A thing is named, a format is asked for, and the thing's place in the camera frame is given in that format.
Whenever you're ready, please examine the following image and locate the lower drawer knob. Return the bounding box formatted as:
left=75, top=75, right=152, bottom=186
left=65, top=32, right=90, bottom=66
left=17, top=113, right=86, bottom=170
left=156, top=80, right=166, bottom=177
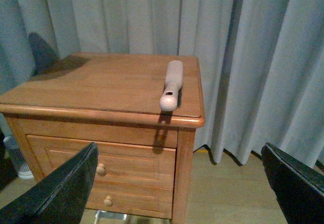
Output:
left=103, top=196, right=112, bottom=206

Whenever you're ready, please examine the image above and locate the wooden nightstand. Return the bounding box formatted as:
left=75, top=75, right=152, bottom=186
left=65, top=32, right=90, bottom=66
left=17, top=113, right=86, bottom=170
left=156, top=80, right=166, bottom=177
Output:
left=1, top=52, right=205, bottom=223

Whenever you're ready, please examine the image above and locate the upper drawer knob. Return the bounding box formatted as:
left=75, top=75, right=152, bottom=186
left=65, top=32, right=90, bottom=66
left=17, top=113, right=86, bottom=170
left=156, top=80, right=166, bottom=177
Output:
left=96, top=163, right=106, bottom=176

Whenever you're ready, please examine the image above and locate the white small heater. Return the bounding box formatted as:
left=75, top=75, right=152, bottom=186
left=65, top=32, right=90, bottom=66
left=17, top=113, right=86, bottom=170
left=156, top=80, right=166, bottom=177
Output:
left=4, top=136, right=34, bottom=180

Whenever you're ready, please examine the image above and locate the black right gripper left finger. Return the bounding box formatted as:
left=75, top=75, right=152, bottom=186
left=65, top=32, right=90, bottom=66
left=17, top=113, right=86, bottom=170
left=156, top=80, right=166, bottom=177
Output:
left=1, top=143, right=98, bottom=223

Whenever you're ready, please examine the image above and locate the drawer knob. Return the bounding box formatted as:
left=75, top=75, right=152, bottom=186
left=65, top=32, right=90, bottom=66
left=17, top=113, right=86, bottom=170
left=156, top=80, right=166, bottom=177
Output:
left=103, top=196, right=112, bottom=206
left=96, top=163, right=106, bottom=176

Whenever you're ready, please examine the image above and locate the grey curtain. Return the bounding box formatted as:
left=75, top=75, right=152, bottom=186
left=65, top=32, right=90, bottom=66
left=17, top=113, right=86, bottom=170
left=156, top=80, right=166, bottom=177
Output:
left=1, top=0, right=323, bottom=167

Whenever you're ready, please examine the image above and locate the white power strip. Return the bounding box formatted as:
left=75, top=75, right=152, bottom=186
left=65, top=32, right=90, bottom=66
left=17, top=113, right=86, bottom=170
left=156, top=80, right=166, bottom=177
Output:
left=94, top=210, right=127, bottom=224

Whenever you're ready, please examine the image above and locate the beige hand brush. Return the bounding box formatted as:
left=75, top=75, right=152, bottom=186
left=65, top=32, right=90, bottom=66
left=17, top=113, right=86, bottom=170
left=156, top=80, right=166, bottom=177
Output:
left=159, top=60, right=183, bottom=112

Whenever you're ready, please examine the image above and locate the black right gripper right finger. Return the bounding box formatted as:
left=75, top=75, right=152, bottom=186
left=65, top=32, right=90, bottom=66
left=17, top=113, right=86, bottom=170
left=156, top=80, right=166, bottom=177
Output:
left=261, top=143, right=323, bottom=223

